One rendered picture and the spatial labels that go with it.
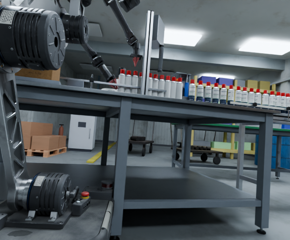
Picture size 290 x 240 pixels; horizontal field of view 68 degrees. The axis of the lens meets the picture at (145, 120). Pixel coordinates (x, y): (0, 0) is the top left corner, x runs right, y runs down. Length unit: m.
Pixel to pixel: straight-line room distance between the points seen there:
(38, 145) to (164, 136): 6.82
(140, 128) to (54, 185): 9.35
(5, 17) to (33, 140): 4.00
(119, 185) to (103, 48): 5.54
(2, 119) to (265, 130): 1.49
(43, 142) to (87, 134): 1.48
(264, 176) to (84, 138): 4.68
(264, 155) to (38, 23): 1.48
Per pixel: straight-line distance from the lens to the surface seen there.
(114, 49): 6.49
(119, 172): 1.25
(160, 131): 10.28
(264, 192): 1.72
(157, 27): 1.70
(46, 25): 0.71
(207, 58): 6.79
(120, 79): 1.68
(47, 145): 4.54
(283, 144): 5.41
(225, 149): 6.92
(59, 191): 0.94
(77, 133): 5.75
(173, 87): 1.79
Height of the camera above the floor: 0.62
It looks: 3 degrees up
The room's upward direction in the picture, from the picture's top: 4 degrees clockwise
